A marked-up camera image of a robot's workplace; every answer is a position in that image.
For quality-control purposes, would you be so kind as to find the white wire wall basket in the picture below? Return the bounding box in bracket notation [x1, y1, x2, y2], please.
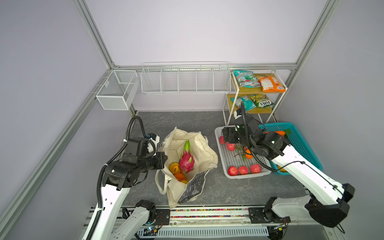
[141, 62, 231, 94]

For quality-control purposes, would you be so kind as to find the red apple front middle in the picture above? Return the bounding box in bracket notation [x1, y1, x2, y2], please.
[238, 166, 249, 175]

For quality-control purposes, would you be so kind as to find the teal plastic vegetable basket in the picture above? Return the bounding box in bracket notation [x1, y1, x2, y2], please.
[259, 122, 323, 171]

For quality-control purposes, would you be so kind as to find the pink dragon fruit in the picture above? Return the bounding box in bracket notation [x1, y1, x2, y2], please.
[179, 140, 195, 173]

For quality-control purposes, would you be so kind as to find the white plastic fruit basket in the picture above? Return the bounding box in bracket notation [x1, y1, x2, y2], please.
[215, 127, 271, 180]

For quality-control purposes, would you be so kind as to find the red apple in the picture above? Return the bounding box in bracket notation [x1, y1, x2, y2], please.
[238, 166, 249, 175]
[228, 166, 239, 176]
[227, 143, 236, 152]
[219, 136, 227, 145]
[251, 164, 262, 174]

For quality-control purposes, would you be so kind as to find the cream canvas tote bag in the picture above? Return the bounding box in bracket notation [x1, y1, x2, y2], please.
[155, 128, 218, 208]

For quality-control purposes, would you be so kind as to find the teal snack bag lower shelf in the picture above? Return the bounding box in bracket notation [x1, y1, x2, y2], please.
[231, 96, 257, 111]

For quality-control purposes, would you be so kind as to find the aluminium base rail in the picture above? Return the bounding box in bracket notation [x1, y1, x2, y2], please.
[78, 205, 346, 240]

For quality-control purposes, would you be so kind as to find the green snack bag lower shelf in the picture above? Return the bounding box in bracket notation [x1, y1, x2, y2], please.
[249, 94, 274, 109]

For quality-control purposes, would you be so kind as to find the white mesh box basket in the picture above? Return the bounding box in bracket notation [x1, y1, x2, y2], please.
[96, 70, 139, 111]

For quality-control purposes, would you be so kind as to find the orange carrot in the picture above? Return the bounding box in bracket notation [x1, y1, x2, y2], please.
[275, 129, 291, 138]

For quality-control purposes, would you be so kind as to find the red apple front right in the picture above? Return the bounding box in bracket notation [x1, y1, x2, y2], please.
[251, 164, 262, 174]

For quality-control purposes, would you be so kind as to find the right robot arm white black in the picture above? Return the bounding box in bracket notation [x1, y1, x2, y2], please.
[222, 103, 355, 228]

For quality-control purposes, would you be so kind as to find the white two-tier wooden shelf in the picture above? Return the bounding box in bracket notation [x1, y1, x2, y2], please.
[222, 70, 288, 126]

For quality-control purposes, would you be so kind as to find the red apple centre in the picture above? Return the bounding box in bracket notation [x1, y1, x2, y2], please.
[227, 143, 236, 152]

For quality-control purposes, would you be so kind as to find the orange snack bag top shelf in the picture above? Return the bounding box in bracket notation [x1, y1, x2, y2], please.
[256, 75, 286, 93]

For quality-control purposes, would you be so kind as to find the teal snack bag shelf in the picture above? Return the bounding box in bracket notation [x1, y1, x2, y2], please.
[231, 96, 257, 111]
[234, 70, 261, 88]

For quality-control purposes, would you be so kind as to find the teal snack bag top shelf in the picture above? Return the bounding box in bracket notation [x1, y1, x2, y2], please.
[234, 70, 261, 88]

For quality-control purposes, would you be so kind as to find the small orange tangerine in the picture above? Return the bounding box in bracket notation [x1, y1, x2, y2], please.
[245, 149, 253, 159]

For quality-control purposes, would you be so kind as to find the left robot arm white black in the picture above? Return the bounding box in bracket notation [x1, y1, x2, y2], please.
[83, 116, 168, 240]

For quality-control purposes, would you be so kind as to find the red apple back left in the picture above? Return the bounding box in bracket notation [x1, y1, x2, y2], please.
[219, 136, 227, 145]

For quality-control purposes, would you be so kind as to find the red apple front left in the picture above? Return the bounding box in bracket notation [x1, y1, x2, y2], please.
[228, 166, 239, 176]

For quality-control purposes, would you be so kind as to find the yellow orange mango fruit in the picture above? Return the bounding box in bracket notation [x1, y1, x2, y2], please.
[169, 163, 181, 175]

